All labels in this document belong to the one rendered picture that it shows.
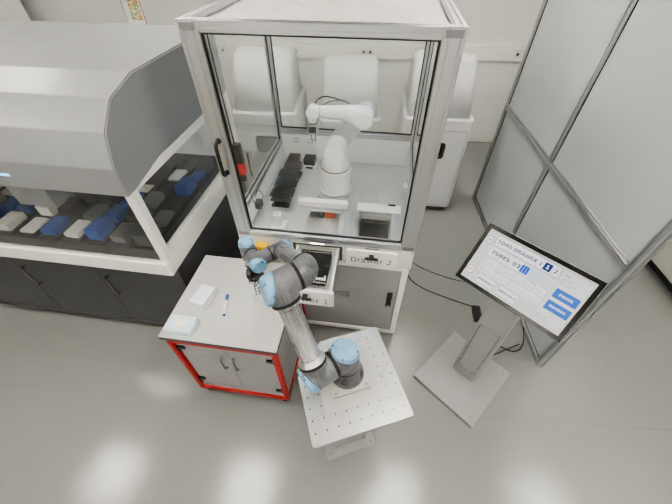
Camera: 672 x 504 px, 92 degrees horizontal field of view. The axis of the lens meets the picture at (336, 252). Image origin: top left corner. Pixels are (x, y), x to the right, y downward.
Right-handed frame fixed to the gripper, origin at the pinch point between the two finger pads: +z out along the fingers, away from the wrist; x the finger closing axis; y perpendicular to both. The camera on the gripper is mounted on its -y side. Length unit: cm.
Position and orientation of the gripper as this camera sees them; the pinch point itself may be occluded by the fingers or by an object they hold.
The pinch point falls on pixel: (257, 283)
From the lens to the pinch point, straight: 188.2
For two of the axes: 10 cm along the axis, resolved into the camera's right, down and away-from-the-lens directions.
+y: 3.0, 6.8, -6.7
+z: 0.0, 7.0, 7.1
